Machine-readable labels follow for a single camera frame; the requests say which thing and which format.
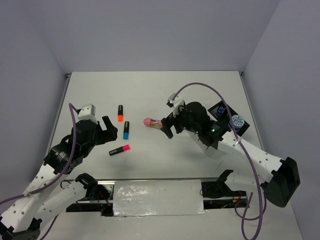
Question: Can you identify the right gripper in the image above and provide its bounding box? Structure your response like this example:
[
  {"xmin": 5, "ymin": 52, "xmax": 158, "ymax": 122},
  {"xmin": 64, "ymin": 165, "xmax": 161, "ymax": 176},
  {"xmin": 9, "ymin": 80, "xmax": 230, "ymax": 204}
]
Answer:
[{"xmin": 161, "ymin": 104, "xmax": 201, "ymax": 138}]

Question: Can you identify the blue highlighter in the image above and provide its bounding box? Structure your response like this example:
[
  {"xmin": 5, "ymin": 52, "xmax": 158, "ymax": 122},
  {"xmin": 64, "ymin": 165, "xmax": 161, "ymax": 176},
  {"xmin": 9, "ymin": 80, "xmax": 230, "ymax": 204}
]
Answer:
[{"xmin": 122, "ymin": 121, "xmax": 130, "ymax": 140}]

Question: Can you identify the pink-capped pen tube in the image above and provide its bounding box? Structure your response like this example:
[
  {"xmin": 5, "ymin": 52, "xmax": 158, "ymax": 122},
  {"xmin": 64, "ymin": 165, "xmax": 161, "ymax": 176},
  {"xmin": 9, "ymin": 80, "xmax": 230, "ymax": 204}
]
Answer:
[{"xmin": 143, "ymin": 117, "xmax": 163, "ymax": 130}]

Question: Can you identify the orange highlighter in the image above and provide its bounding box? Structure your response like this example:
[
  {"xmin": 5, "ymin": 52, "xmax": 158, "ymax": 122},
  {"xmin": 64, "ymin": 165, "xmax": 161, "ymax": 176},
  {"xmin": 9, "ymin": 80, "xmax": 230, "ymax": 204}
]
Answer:
[{"xmin": 117, "ymin": 105, "xmax": 124, "ymax": 122}]

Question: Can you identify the pink highlighter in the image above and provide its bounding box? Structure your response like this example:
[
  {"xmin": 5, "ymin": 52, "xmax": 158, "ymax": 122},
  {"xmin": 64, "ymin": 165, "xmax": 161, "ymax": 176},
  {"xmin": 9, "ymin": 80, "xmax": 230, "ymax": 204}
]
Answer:
[{"xmin": 108, "ymin": 144, "xmax": 131, "ymax": 156}]

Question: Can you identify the small blue-capped bottle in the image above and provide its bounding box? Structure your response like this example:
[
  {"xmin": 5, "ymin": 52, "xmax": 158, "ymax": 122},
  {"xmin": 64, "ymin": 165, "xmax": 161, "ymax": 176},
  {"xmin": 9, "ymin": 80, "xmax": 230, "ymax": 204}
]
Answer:
[{"xmin": 217, "ymin": 106, "xmax": 225, "ymax": 114}]

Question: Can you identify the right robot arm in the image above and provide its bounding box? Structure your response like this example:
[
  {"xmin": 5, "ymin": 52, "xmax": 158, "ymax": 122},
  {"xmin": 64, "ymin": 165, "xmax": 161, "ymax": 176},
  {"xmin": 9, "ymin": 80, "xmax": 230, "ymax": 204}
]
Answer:
[{"xmin": 161, "ymin": 99, "xmax": 301, "ymax": 208}]

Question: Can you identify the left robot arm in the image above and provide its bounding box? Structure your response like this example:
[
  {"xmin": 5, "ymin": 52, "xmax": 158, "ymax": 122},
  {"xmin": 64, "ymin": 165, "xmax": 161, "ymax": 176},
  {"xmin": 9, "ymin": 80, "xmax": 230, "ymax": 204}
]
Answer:
[{"xmin": 0, "ymin": 116, "xmax": 118, "ymax": 240}]

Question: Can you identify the black tray container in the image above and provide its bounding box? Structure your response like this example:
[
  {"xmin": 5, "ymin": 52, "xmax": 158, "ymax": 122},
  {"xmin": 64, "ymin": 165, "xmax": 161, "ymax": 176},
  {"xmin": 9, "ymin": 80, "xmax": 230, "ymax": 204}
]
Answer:
[{"xmin": 207, "ymin": 100, "xmax": 250, "ymax": 137}]

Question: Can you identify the white compartment organizer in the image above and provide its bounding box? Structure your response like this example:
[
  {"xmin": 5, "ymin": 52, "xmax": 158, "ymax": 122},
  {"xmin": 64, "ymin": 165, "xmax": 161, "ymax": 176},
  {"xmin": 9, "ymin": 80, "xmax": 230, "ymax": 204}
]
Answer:
[{"xmin": 189, "ymin": 129, "xmax": 226, "ymax": 159}]

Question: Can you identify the silver taped panel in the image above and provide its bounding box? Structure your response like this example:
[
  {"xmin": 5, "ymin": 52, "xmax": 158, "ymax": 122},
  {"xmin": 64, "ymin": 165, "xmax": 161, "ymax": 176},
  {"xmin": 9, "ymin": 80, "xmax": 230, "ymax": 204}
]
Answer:
[{"xmin": 113, "ymin": 179, "xmax": 205, "ymax": 217}]

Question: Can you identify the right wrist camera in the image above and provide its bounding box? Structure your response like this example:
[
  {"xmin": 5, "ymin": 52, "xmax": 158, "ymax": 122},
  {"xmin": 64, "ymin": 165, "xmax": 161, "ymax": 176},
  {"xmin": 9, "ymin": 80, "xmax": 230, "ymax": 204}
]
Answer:
[{"xmin": 166, "ymin": 92, "xmax": 186, "ymax": 118}]

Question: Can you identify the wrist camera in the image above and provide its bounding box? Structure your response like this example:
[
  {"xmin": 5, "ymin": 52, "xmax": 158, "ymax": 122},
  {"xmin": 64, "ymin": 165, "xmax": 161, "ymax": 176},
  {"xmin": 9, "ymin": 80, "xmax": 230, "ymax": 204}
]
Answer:
[
  {"xmin": 77, "ymin": 104, "xmax": 98, "ymax": 124},
  {"xmin": 166, "ymin": 92, "xmax": 186, "ymax": 118}
]

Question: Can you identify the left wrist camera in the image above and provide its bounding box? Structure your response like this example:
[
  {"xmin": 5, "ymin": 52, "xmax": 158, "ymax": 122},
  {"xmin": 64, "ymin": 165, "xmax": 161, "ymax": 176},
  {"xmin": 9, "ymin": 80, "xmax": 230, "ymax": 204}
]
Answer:
[{"xmin": 77, "ymin": 104, "xmax": 98, "ymax": 124}]

